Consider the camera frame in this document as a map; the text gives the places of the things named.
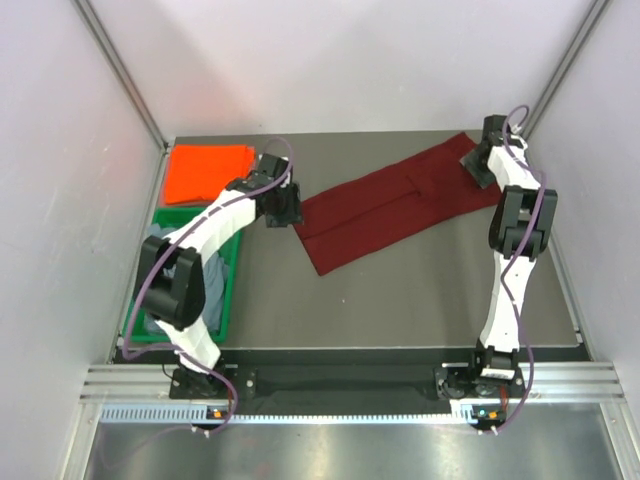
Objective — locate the folded orange t-shirt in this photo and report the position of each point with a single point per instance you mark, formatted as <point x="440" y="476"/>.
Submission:
<point x="200" y="172"/>

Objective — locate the aluminium front rail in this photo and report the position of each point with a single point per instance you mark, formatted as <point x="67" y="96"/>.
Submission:
<point x="553" y="382"/>

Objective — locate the slotted grey cable duct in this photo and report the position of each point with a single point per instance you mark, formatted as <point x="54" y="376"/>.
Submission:
<point x="460" y="414"/>

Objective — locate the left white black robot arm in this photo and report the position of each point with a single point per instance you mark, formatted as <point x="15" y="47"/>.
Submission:
<point x="170" y="284"/>

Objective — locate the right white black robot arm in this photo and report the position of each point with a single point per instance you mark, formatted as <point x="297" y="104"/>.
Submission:
<point x="519" y="233"/>

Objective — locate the left aluminium corner post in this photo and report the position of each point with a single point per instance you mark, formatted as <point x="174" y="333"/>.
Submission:
<point x="91" y="19"/>

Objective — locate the aluminium corner post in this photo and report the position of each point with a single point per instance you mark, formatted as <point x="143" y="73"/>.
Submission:
<point x="91" y="19"/>
<point x="570" y="53"/>

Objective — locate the crumpled grey-blue t-shirt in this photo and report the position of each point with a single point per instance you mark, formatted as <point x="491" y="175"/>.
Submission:
<point x="215" y="274"/>

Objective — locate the green plastic bin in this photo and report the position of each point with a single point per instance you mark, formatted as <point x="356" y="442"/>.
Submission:
<point x="177" y="217"/>

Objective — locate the dark red t-shirt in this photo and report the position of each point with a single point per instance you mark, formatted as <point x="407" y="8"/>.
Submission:
<point x="365" y="215"/>

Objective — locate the folded pink t-shirt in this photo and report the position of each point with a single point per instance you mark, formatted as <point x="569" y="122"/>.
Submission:
<point x="165" y="200"/>

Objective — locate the right aluminium corner post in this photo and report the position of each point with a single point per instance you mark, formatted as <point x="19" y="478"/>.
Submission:
<point x="570" y="53"/>

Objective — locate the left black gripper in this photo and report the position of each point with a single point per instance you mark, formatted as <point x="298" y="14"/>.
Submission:
<point x="293" y="213"/>

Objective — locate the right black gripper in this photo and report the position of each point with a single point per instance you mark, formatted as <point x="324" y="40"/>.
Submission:
<point x="482" y="179"/>

